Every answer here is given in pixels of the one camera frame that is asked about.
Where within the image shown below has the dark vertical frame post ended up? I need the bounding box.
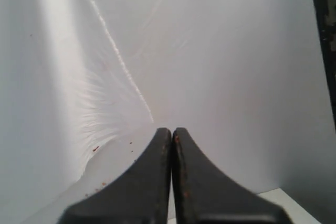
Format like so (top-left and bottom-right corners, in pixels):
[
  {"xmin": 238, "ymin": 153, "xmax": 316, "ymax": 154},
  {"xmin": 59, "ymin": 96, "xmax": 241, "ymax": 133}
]
[{"xmin": 313, "ymin": 0, "xmax": 335, "ymax": 119}]

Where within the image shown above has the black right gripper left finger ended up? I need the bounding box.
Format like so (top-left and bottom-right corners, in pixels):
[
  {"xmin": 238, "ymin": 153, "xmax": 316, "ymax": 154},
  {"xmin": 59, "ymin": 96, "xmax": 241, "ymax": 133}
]
[{"xmin": 59, "ymin": 128, "xmax": 171, "ymax": 223}]

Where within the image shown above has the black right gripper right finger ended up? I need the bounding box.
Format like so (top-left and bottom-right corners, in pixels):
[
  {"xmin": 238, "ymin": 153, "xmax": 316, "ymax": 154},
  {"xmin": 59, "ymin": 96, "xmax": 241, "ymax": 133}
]
[{"xmin": 171, "ymin": 127, "xmax": 292, "ymax": 223}]

